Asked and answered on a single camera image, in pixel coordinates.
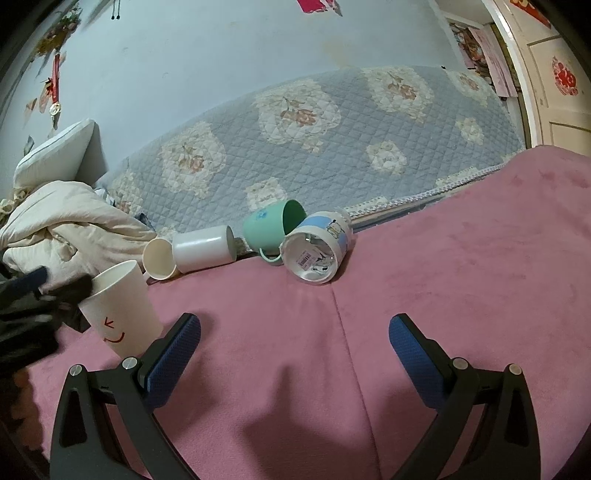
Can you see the pink plush blanket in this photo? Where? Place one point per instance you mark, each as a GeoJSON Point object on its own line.
{"type": "Point", "coordinates": [369, 300]}

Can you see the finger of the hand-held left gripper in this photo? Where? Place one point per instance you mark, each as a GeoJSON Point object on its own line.
{"type": "Point", "coordinates": [74, 288]}
{"type": "Point", "coordinates": [31, 279]}

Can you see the pink wall poster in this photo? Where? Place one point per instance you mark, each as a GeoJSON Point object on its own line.
{"type": "Point", "coordinates": [485, 50]}

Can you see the red ribbon medal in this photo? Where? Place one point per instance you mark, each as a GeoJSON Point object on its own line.
{"type": "Point", "coordinates": [56, 87]}

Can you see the white pillow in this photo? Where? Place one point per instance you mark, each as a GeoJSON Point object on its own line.
{"type": "Point", "coordinates": [57, 150]}

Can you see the white cup cartoon print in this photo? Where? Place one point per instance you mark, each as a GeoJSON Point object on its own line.
{"type": "Point", "coordinates": [317, 251]}

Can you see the plain white cup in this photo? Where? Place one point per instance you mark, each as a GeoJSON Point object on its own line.
{"type": "Point", "coordinates": [203, 249]}

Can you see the floral wall decoration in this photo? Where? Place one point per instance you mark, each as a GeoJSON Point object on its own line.
{"type": "Point", "coordinates": [60, 30]}

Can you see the beige duvet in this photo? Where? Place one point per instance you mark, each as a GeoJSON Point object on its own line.
{"type": "Point", "coordinates": [60, 221]}

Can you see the red paper cutting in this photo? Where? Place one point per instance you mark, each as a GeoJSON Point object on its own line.
{"type": "Point", "coordinates": [564, 76]}

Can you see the cream door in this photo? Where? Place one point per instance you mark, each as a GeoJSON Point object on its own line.
{"type": "Point", "coordinates": [549, 78]}

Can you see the grey floral quilted bedspread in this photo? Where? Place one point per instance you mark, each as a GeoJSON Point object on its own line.
{"type": "Point", "coordinates": [323, 152]}

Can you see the white paper cup red smile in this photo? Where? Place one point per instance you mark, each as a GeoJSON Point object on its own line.
{"type": "Point", "coordinates": [121, 310]}

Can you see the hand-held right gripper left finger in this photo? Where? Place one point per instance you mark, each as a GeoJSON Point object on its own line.
{"type": "Point", "coordinates": [174, 357]}

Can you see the cream plastic cup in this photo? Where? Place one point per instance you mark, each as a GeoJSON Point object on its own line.
{"type": "Point", "coordinates": [158, 259]}

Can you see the red wall decoration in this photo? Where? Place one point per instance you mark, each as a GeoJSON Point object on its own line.
{"type": "Point", "coordinates": [318, 5]}

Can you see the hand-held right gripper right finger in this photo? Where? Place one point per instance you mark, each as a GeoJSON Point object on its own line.
{"type": "Point", "coordinates": [414, 357]}

